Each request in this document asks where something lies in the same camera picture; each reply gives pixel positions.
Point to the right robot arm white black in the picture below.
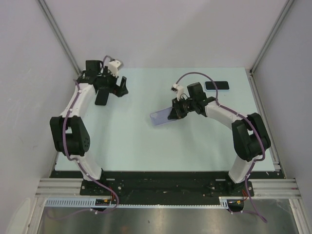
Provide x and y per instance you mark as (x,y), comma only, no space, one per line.
(250,136)

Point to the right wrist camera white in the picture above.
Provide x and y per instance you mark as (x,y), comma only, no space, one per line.
(178,90)

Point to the aluminium corner frame post right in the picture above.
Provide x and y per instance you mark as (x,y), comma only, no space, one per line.
(289,4)

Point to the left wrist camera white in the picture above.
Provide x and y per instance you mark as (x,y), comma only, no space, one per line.
(114,67)

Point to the lilac phone case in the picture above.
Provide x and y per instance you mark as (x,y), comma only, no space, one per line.
(161,117)

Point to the white slotted cable duct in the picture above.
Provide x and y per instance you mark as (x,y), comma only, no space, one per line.
(103,203)

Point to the black phone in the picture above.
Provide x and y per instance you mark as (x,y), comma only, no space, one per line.
(220,85)

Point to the aluminium corner frame post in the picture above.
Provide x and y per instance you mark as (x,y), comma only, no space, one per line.
(47,13)
(289,4)

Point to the black smartphone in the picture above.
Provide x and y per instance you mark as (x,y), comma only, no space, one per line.
(102,97)

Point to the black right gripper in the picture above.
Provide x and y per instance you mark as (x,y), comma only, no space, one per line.
(176,112)

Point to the aluminium corner frame post left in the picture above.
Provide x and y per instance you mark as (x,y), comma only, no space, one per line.
(47,13)

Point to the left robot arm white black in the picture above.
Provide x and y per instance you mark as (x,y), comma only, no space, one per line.
(70,136)

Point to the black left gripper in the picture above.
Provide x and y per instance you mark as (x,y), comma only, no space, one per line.
(121,90)

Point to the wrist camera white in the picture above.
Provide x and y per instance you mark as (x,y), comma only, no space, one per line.
(114,67)
(178,90)

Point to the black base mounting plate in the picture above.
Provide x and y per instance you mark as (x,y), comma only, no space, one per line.
(171,188)

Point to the aluminium front rail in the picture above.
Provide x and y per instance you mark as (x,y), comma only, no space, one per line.
(263,188)

